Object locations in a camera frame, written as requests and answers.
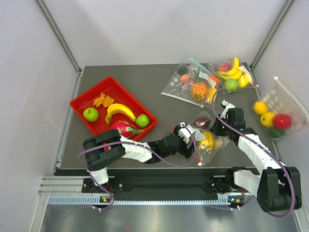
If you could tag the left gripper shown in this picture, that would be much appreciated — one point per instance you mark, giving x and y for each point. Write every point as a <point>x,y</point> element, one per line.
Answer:
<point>185,151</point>

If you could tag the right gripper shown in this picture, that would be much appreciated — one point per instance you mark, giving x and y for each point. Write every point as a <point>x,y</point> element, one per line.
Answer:
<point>215,128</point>

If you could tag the zip bag with red zipper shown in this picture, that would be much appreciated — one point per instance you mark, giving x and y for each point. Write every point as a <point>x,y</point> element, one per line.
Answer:
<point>205,157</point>

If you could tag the orange mandarin cluster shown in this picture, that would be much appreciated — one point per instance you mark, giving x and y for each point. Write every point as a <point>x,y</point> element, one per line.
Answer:
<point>103,100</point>

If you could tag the green apple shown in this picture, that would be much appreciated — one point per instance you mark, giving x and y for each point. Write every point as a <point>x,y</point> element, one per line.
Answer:
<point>90,114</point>
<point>231,84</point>

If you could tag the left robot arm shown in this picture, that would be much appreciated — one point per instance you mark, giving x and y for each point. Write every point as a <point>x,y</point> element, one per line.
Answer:
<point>103,150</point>

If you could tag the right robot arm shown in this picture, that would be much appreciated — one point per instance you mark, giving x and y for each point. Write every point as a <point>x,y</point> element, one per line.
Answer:
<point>276,187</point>

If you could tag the yellow mango in blue-zip bag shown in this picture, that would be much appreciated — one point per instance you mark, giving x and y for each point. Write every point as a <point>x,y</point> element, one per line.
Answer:
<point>211,95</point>

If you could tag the green apple in banana bag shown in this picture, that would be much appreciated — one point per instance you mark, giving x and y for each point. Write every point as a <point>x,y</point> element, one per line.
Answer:
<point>231,84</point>

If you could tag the zip bag with blue zipper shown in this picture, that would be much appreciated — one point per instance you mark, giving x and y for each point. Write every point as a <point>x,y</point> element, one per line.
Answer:
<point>200,73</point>

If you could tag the yellow lemon in banana bag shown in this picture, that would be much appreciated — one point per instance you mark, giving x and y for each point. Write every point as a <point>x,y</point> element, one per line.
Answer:
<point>243,81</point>

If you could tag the zip bag with bananas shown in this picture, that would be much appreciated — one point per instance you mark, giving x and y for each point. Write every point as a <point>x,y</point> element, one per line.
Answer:
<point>253,84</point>

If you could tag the yellow banana bunch in bag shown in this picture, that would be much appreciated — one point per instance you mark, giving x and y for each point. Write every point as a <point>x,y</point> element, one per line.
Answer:
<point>235,71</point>

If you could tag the dotted flat zip bag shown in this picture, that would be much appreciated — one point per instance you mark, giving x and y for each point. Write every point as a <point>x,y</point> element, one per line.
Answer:
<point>175,88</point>

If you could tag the dotted zip bag with lemons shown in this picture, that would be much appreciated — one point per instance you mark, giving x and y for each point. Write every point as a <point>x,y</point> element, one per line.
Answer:
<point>281,101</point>

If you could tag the red apple in dotted bag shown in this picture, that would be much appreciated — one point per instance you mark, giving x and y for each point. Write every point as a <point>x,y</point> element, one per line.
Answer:
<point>282,121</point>

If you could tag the beige garlic toy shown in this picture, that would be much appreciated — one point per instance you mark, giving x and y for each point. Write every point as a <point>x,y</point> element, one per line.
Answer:
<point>218,143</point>

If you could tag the dark red plum toy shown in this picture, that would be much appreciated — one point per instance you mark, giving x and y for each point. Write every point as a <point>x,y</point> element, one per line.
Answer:
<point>202,122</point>

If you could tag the yellow star fruit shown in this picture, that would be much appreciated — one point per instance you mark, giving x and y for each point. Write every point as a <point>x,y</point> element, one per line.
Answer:
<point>207,143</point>

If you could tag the orange pineapple toy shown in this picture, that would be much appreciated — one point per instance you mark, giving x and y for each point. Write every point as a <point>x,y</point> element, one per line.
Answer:
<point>199,91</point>

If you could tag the yellow lemon left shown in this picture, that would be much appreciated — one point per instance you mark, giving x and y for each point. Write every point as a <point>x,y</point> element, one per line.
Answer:
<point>260,108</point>

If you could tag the yellow orange with green stem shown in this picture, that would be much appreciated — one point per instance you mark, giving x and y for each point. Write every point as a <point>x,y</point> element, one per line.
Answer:
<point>266,119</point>

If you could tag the orange tomato toy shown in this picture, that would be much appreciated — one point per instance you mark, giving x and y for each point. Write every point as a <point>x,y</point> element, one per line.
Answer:
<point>214,78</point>

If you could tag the dark green avocado toy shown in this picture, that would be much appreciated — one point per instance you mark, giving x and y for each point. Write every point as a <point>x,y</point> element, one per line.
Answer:
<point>275,133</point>

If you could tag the orange persimmon toy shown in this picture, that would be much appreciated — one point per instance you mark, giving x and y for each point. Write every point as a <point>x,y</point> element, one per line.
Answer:
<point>185,78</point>

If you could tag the red peach toy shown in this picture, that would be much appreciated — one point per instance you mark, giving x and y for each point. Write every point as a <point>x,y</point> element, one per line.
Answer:
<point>224,67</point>

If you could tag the pink dragon fruit toy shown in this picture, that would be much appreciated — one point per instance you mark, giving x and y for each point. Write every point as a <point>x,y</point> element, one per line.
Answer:
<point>126,129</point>

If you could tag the banana bunch in tray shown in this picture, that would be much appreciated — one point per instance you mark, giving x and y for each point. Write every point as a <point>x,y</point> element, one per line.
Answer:
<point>117,108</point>

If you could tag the red plastic tray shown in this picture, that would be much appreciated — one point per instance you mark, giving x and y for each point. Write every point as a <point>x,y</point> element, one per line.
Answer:
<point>109,86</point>

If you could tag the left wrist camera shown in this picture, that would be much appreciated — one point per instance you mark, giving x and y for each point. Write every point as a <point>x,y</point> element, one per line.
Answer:
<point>185,132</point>

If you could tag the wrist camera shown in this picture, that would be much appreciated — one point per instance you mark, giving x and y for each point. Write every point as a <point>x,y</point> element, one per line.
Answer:
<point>185,132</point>
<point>226,106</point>

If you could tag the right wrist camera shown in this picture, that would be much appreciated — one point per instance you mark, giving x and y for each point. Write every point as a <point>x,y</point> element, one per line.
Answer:
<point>226,106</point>

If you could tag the white slotted cable duct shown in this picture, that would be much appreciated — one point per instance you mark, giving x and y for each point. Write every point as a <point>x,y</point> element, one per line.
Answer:
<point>102,200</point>

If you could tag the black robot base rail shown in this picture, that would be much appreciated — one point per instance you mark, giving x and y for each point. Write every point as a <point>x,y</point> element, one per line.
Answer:
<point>169,183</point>

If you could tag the aluminium corner post right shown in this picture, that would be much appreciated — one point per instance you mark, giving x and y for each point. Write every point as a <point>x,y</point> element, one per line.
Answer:
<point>272,31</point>

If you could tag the aluminium corner post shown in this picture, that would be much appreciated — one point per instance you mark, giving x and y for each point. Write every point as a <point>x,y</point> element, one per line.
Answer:
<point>59,36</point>
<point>272,31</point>

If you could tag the aluminium corner post left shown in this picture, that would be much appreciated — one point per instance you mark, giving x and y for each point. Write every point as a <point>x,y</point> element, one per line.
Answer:
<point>59,36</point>

